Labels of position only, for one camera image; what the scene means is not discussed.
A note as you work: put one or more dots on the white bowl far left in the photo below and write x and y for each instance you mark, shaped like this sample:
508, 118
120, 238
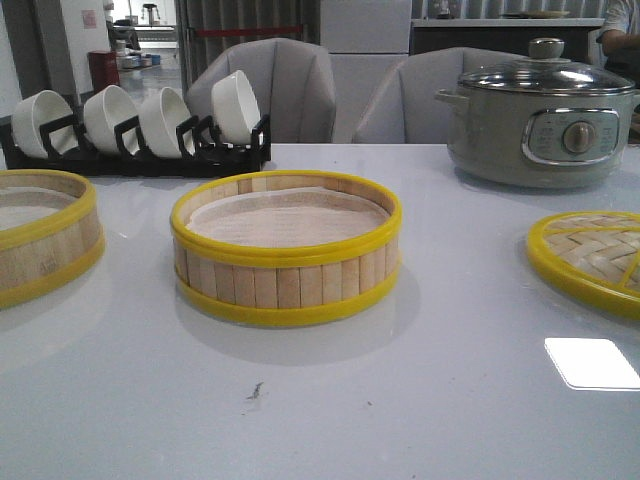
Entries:
30, 114

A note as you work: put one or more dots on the white bowl far right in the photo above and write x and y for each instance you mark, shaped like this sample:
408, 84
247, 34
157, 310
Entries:
235, 107

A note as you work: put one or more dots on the white drawer cabinet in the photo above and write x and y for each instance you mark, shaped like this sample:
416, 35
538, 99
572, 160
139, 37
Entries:
364, 40

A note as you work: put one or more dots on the black dish rack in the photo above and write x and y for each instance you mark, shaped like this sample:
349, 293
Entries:
202, 153

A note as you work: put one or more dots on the white bowl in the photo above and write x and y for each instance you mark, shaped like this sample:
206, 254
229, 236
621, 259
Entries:
102, 112
159, 117
235, 107
30, 114

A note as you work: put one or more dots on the bamboo steamer basket yellow rims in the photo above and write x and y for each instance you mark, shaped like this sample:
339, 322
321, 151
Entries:
285, 287

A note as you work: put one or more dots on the red barrier tape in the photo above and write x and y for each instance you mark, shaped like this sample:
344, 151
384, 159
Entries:
240, 32

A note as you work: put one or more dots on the left grey upholstered chair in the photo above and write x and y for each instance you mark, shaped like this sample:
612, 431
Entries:
292, 81

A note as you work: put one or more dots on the yellow woven bamboo steamer lid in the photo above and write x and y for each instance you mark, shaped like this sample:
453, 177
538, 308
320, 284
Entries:
590, 255

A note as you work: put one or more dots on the red box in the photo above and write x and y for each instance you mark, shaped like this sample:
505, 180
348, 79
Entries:
103, 69

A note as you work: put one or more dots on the glass pot lid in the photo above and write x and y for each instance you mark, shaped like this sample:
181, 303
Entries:
544, 71

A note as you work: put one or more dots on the green electric cooking pot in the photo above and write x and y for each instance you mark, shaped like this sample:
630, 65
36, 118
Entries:
537, 140

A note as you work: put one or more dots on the white paper steamer liner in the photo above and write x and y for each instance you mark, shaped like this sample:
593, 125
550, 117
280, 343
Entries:
295, 217

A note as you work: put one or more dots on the right grey upholstered chair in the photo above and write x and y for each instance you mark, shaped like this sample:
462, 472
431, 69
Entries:
403, 108

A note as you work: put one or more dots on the grey upholstered chair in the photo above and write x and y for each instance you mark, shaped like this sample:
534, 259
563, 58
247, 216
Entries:
403, 108
292, 81

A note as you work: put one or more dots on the seated person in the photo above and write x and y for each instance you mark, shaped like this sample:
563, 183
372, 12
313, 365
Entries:
619, 38

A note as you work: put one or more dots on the dark counter cabinet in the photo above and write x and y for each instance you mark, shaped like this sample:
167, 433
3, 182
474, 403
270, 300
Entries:
508, 35

